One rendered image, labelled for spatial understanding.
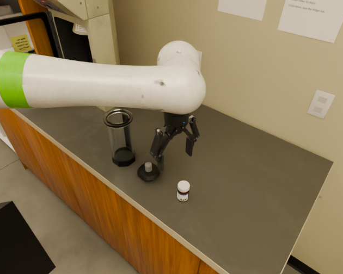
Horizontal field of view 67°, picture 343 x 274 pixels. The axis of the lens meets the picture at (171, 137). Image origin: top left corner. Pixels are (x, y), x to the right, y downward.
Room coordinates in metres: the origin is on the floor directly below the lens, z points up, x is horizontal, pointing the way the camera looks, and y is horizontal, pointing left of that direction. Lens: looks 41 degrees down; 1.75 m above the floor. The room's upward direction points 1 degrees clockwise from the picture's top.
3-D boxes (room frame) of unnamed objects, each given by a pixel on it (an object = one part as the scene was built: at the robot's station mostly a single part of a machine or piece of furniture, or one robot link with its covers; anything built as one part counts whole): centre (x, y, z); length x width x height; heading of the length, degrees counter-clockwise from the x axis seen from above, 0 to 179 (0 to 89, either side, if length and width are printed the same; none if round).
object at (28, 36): (1.20, 0.71, 1.19); 0.30 x 0.01 x 0.40; 134
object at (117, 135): (0.78, 0.20, 1.06); 0.11 x 0.11 x 0.21
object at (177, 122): (0.63, -0.01, 1.27); 0.08 x 0.07 x 0.09; 125
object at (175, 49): (0.62, -0.01, 1.44); 0.13 x 0.11 x 0.14; 3
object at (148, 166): (0.69, 0.09, 0.97); 0.09 x 0.09 x 0.07
